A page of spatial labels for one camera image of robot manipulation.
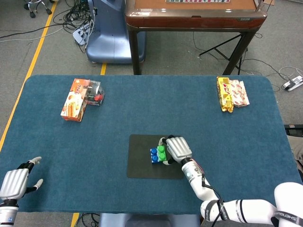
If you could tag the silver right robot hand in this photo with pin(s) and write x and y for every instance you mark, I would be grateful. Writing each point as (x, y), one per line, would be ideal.
(178, 149)

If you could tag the chair base with castors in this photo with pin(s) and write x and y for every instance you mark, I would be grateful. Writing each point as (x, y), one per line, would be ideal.
(38, 7)

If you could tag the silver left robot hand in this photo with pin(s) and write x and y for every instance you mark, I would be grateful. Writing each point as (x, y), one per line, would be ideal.
(14, 183)

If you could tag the orange biscuit box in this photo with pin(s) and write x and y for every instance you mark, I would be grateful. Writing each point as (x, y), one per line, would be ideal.
(74, 101)

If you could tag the dark snack box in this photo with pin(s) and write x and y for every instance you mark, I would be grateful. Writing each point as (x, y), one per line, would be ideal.
(95, 94)

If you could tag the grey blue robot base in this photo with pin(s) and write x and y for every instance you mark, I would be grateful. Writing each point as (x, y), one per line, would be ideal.
(149, 221)

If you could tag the blue toy brick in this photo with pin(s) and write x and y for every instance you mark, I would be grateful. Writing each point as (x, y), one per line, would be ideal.
(154, 157)

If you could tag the black rectangular mat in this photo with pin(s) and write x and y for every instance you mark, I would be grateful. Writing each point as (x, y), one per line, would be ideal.
(139, 170)

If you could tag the grey power strip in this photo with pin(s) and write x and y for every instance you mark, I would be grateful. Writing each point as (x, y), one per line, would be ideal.
(293, 84)

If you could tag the row of mahjong tiles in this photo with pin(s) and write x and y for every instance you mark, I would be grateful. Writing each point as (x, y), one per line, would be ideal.
(197, 1)

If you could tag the yellow snack packet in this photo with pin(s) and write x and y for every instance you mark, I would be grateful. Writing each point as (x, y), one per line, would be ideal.
(224, 94)

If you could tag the white red snack packet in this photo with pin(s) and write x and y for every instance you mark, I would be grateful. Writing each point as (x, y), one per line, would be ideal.
(239, 94)

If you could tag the blue table cloth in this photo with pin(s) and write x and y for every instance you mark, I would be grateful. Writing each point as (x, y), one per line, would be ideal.
(151, 108)

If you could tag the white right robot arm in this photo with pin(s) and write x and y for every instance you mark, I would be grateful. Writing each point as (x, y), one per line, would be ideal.
(248, 209)

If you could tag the black box with red label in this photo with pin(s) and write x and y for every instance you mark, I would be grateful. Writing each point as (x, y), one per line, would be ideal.
(293, 127)

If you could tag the blue grey machine base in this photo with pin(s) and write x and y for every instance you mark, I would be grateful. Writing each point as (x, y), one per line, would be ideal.
(111, 40)

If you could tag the brown mahjong table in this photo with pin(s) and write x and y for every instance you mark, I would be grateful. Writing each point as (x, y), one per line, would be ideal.
(194, 20)

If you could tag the green toy brick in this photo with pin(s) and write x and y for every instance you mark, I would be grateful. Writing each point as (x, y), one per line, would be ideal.
(162, 153)

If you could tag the white power strip with plugs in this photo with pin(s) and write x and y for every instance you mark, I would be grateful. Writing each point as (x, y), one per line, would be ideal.
(80, 35)

